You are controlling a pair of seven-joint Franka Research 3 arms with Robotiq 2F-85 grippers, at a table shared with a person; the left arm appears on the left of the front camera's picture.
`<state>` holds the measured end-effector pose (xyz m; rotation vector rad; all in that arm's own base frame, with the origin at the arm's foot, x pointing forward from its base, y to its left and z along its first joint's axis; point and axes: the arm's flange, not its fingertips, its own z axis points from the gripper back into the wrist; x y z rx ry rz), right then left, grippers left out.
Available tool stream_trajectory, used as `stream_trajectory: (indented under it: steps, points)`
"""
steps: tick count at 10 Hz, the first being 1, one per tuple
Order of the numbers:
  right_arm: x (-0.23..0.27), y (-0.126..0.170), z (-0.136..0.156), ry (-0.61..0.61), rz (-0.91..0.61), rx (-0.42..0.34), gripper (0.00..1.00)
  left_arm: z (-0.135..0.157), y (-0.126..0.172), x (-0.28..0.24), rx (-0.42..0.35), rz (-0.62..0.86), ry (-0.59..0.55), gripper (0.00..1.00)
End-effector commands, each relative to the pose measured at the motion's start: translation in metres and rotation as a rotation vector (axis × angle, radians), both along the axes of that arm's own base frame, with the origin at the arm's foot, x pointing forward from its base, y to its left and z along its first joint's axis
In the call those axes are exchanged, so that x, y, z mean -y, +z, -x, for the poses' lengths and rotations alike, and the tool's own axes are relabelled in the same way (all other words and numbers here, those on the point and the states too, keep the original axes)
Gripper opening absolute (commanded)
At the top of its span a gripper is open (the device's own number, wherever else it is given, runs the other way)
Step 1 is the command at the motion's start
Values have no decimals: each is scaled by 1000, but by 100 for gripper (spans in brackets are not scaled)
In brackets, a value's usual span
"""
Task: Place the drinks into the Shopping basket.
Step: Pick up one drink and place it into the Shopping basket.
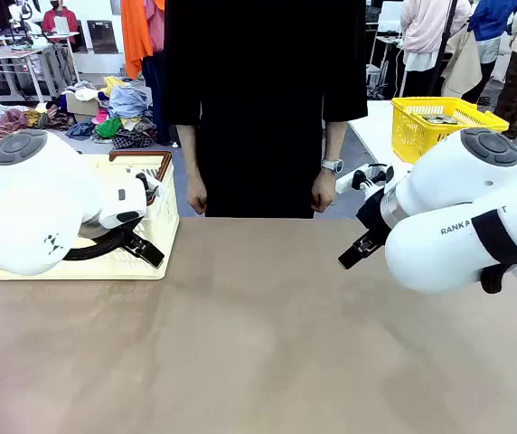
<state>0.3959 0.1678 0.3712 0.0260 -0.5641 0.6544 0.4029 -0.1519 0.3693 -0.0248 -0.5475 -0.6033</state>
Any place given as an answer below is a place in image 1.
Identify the person's left hand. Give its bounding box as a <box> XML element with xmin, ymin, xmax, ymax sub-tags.
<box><xmin>311</xmin><ymin>170</ymin><xmax>337</xmax><ymax>212</ymax></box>

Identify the white side table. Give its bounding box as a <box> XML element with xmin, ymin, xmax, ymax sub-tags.
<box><xmin>335</xmin><ymin>99</ymin><xmax>517</xmax><ymax>195</ymax></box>

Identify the black strap on arm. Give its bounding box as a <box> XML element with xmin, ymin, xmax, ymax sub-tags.
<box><xmin>471</xmin><ymin>210</ymin><xmax>517</xmax><ymax>294</ymax></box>

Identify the cardboard box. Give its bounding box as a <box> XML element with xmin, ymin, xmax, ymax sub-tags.
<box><xmin>65</xmin><ymin>91</ymin><xmax>102</xmax><ymax>117</ymax></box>

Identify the person in red top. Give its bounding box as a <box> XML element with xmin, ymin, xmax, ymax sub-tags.
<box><xmin>41</xmin><ymin>0</ymin><xmax>80</xmax><ymax>35</ymax></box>

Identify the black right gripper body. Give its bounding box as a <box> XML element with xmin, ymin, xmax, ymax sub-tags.
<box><xmin>356</xmin><ymin>187</ymin><xmax>395</xmax><ymax>241</ymax></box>

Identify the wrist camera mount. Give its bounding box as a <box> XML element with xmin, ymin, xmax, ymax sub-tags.
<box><xmin>352</xmin><ymin>163</ymin><xmax>396</xmax><ymax>193</ymax></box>
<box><xmin>134</xmin><ymin>172</ymin><xmax>164</xmax><ymax>203</ymax></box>

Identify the orange hanging garment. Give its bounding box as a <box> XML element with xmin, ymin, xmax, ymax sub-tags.
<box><xmin>120</xmin><ymin>0</ymin><xmax>155</xmax><ymax>80</ymax></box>

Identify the beige coat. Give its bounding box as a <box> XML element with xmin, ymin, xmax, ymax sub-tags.
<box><xmin>441</xmin><ymin>26</ymin><xmax>484</xmax><ymax>100</ymax></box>

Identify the green crumpled cloth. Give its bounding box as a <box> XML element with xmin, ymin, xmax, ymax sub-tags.
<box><xmin>95</xmin><ymin>116</ymin><xmax>124</xmax><ymax>139</ymax></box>

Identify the person in blue jacket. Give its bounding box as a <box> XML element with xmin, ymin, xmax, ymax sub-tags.
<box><xmin>465</xmin><ymin>0</ymin><xmax>517</xmax><ymax>105</ymax></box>

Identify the person in pink top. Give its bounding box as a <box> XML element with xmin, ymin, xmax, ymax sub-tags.
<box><xmin>142</xmin><ymin>0</ymin><xmax>173</xmax><ymax>146</ymax></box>

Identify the person's left forearm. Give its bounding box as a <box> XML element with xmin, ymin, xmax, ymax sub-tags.
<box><xmin>323</xmin><ymin>119</ymin><xmax>348</xmax><ymax>164</ymax></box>

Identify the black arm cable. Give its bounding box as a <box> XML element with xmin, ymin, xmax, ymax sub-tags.
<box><xmin>65</xmin><ymin>224</ymin><xmax>136</xmax><ymax>262</ymax></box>

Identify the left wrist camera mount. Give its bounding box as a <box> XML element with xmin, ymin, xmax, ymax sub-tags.
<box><xmin>134</xmin><ymin>172</ymin><xmax>164</xmax><ymax>203</ymax></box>

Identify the cream basket with brown rim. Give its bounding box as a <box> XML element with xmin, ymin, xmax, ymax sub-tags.
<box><xmin>0</xmin><ymin>150</ymin><xmax>181</xmax><ymax>281</ymax></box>

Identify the dark brown panel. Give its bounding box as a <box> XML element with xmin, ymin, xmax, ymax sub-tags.
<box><xmin>86</xmin><ymin>20</ymin><xmax>119</xmax><ymax>54</ymax></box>

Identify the grey background workbench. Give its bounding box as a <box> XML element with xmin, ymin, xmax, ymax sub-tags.
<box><xmin>0</xmin><ymin>31</ymin><xmax>81</xmax><ymax>103</ymax></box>

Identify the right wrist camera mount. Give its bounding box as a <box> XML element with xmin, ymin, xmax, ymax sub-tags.
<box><xmin>352</xmin><ymin>163</ymin><xmax>396</xmax><ymax>193</ymax></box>

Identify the person in black clothes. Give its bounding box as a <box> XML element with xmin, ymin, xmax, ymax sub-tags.
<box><xmin>163</xmin><ymin>0</ymin><xmax>369</xmax><ymax>219</ymax></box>

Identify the person's right hand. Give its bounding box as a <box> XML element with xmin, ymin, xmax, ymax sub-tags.
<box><xmin>186</xmin><ymin>175</ymin><xmax>209</xmax><ymax>216</ymax></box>

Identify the dark checkered cloth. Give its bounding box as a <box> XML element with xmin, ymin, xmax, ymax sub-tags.
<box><xmin>112</xmin><ymin>128</ymin><xmax>156</xmax><ymax>151</ymax></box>

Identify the red patterned cloth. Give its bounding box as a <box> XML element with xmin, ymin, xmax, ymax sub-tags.
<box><xmin>0</xmin><ymin>108</ymin><xmax>30</xmax><ymax>144</ymax></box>

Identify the person in pale sweater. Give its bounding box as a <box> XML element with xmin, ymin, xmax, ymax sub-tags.
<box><xmin>399</xmin><ymin>0</ymin><xmax>473</xmax><ymax>99</ymax></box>

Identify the yellow plastic basket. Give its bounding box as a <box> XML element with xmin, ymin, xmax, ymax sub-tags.
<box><xmin>390</xmin><ymin>96</ymin><xmax>511</xmax><ymax>166</ymax></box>

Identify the person's right forearm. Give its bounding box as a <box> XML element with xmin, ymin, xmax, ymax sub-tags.
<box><xmin>175</xmin><ymin>124</ymin><xmax>203</xmax><ymax>182</ymax></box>

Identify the blue crumpled cloth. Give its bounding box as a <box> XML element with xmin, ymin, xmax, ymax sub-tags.
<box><xmin>108</xmin><ymin>84</ymin><xmax>150</xmax><ymax>119</ymax></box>

